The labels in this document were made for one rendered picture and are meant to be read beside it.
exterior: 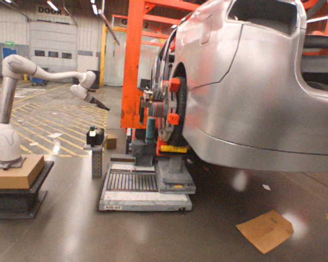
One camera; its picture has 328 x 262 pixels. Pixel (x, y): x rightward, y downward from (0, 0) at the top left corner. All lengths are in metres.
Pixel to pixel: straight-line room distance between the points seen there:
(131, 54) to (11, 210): 1.82
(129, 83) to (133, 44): 0.42
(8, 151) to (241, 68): 1.59
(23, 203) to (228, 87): 1.68
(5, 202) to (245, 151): 1.74
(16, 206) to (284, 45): 1.99
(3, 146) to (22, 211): 0.56
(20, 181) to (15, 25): 15.00
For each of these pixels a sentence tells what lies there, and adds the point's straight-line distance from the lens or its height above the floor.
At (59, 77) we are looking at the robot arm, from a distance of 1.79.
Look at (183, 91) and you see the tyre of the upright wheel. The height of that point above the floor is 1.07.
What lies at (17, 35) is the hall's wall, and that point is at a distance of 16.06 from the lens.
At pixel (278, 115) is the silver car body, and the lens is 0.88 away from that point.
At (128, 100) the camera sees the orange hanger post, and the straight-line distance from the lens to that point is 2.14.
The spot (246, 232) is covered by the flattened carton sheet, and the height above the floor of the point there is 0.01.
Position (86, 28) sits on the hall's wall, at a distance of 14.97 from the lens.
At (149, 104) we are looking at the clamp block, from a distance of 1.52.
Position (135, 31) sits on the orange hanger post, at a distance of 2.16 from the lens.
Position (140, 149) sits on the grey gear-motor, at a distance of 2.08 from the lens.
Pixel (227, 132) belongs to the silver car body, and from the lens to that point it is 0.90.
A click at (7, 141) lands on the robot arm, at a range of 1.65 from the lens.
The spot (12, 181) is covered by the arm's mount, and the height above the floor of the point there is 0.36.
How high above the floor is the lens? 1.17
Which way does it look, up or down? 17 degrees down
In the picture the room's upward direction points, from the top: 7 degrees clockwise
